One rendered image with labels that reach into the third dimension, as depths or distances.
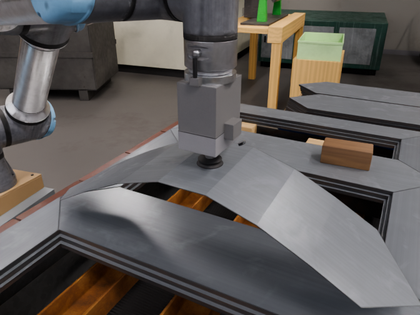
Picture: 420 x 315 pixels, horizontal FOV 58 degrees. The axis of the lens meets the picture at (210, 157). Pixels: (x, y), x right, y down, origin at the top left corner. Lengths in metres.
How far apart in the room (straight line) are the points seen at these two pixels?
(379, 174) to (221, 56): 0.61
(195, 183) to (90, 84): 3.85
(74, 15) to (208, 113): 0.21
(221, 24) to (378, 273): 0.41
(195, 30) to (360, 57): 5.21
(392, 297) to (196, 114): 0.37
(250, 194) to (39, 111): 0.75
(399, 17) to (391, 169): 6.41
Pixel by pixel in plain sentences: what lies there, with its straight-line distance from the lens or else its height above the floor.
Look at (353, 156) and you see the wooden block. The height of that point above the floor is 0.88.
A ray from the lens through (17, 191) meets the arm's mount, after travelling 1.23.
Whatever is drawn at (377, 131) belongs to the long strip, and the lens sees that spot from 1.28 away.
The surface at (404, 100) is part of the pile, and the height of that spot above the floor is 0.85.
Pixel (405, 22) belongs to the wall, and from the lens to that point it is 7.40.
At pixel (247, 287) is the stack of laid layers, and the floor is 0.84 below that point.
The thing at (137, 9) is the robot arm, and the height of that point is 1.24.
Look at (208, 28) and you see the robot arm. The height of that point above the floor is 1.22.
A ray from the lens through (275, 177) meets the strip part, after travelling 0.62.
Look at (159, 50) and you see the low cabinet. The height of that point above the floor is 0.34.
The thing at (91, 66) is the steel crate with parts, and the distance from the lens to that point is 4.30.
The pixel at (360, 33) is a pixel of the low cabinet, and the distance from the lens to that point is 5.63.
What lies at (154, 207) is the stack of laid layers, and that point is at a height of 0.84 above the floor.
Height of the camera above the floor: 1.29
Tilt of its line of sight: 26 degrees down
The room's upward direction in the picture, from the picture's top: straight up
